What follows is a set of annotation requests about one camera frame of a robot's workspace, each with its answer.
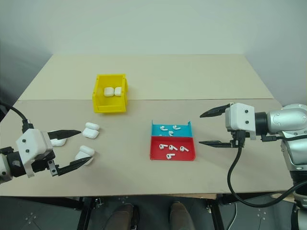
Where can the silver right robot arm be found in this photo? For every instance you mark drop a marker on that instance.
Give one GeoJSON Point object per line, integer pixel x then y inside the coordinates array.
{"type": "Point", "coordinates": [287, 119]}

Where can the black table frame leg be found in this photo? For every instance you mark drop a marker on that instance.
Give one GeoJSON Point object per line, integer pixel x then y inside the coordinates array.
{"type": "Point", "coordinates": [84, 213]}
{"type": "Point", "coordinates": [214, 213]}

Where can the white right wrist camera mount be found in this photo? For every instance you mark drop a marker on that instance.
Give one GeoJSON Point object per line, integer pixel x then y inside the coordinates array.
{"type": "Point", "coordinates": [242, 117]}

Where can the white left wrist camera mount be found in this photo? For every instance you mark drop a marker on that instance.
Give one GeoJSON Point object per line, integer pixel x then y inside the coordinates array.
{"type": "Point", "coordinates": [31, 143]}

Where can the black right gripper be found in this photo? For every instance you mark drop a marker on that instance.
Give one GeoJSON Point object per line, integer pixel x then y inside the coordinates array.
{"type": "Point", "coordinates": [237, 137]}

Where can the red plastic tray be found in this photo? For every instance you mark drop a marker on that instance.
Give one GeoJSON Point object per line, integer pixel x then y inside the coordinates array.
{"type": "Point", "coordinates": [187, 157]}

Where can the blue plastic tray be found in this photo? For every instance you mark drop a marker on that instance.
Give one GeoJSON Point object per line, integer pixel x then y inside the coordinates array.
{"type": "Point", "coordinates": [187, 131]}

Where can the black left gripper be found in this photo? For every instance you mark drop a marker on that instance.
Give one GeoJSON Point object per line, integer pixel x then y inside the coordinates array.
{"type": "Point", "coordinates": [43, 163]}

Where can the brown rounded shape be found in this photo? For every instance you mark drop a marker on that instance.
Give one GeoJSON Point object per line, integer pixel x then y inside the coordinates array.
{"type": "Point", "coordinates": [181, 215]}
{"type": "Point", "coordinates": [121, 215]}

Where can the yellow plastic bin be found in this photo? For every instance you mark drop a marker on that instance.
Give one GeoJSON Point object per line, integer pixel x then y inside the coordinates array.
{"type": "Point", "coordinates": [109, 105]}

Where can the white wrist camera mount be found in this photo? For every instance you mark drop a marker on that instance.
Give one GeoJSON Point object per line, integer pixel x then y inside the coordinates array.
{"type": "Point", "coordinates": [31, 143]}
{"type": "Point", "coordinates": [242, 117]}

